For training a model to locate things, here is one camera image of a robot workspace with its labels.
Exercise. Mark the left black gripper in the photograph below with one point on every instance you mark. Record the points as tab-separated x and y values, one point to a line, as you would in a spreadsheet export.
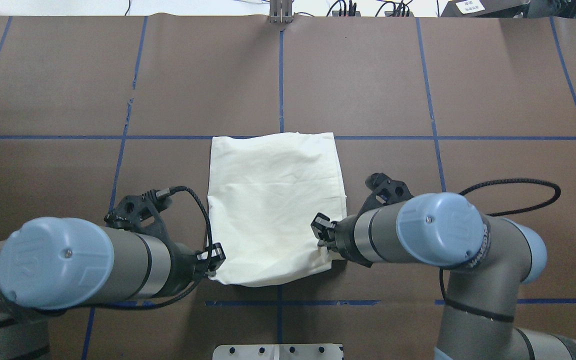
184	263

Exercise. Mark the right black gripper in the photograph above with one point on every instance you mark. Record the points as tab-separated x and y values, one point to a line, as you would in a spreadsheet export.
344	239

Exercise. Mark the cream cat print shirt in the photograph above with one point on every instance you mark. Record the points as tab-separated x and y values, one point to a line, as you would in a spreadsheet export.
263	193

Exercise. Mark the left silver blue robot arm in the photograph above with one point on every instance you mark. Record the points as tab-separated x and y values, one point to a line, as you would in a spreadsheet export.
51	265

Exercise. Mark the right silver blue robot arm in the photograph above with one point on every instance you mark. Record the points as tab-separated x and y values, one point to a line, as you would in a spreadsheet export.
488	258

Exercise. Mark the black monitor with stand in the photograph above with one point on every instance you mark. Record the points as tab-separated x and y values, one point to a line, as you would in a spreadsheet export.
518	9

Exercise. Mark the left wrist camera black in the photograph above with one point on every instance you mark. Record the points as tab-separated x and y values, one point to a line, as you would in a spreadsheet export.
142	214

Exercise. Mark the white camera mast with base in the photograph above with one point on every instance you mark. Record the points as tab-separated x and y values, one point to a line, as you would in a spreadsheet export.
299	351

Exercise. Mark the aluminium frame post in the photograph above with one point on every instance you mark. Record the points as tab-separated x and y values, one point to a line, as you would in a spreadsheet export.
281	11

